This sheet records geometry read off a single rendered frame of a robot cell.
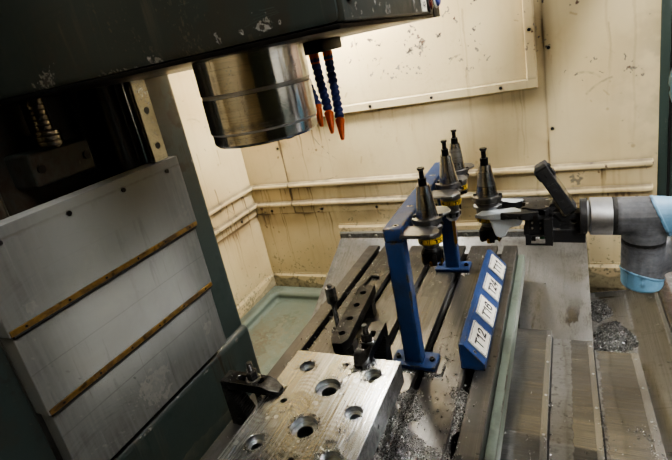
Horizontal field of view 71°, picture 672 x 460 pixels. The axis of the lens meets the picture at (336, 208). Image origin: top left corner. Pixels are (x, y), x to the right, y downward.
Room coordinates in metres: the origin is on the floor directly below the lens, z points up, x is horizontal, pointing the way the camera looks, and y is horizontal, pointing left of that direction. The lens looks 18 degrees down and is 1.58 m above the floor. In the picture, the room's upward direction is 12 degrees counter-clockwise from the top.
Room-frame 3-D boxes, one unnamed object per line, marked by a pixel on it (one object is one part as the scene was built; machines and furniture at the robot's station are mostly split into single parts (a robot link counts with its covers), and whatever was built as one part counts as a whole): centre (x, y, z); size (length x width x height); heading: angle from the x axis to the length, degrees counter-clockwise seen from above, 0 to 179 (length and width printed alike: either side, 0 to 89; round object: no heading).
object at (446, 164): (1.10, -0.28, 1.26); 0.04 x 0.04 x 0.07
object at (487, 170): (0.95, -0.32, 1.26); 0.04 x 0.04 x 0.07
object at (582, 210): (0.89, -0.44, 1.16); 0.12 x 0.08 x 0.09; 62
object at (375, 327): (0.84, -0.01, 0.97); 0.13 x 0.03 x 0.15; 152
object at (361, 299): (1.03, 0.01, 0.93); 0.26 x 0.05 x 0.06; 157
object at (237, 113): (0.72, 0.08, 1.54); 0.16 x 0.16 x 0.12
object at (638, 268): (0.83, -0.59, 1.07); 0.11 x 0.08 x 0.11; 105
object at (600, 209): (0.86, -0.51, 1.17); 0.08 x 0.05 x 0.08; 152
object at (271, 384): (0.79, 0.23, 0.97); 0.13 x 0.03 x 0.15; 62
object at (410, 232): (0.85, -0.15, 1.21); 0.07 x 0.05 x 0.01; 62
